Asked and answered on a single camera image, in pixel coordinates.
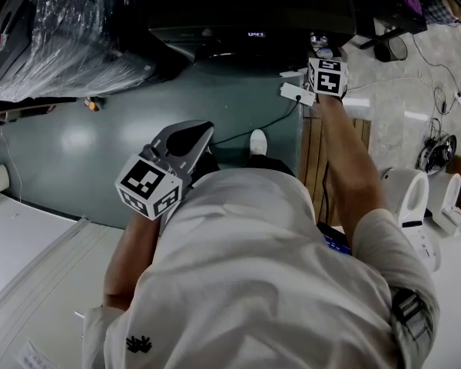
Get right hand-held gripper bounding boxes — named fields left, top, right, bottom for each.
left=307, top=32, right=349, bottom=98

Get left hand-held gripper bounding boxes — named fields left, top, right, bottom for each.
left=114, top=120, right=215, bottom=221

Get dark washing machine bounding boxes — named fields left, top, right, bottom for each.
left=147, top=0, right=358, bottom=78

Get person's left forearm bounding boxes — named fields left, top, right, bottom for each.
left=101, top=204, right=167, bottom=311

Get person's right forearm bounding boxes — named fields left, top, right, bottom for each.
left=317, top=93, right=391, bottom=224

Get person's white shoe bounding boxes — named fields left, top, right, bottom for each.
left=249, top=128, right=268, bottom=156

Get black mesh waste bin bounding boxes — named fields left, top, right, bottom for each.
left=373, top=35, right=409, bottom=64

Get person's dark trousers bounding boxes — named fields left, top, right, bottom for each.
left=194, top=150, right=296, bottom=186

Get wooden pallet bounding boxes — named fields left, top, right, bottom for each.
left=300, top=115, right=372, bottom=227

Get black desk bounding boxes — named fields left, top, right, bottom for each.
left=351, top=0, right=427, bottom=50

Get person's white t-shirt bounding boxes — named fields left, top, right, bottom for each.
left=81, top=168, right=441, bottom=369

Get plastic-wrapped dark appliance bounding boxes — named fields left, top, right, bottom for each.
left=0, top=0, right=157, bottom=102

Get large white toilet seat unit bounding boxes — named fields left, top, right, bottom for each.
left=379, top=166, right=443, bottom=273

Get black box with blue label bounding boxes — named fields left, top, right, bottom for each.
left=317, top=221, right=353, bottom=256

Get small white toilet seat unit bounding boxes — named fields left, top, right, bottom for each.
left=429, top=172, right=461, bottom=238

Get white panel with rails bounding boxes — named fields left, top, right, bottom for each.
left=0, top=192, right=132, bottom=369

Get white paper label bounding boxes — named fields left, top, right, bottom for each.
left=16, top=340, right=59, bottom=369

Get thin white floor cable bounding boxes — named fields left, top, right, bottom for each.
left=347, top=32, right=461, bottom=96

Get black power cable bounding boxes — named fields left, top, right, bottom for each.
left=209, top=98, right=301, bottom=148

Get bundle of black cables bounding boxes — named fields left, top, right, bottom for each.
left=417, top=117, right=458, bottom=175

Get grey shoulder strap with buckle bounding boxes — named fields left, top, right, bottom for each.
left=390, top=288, right=435, bottom=342

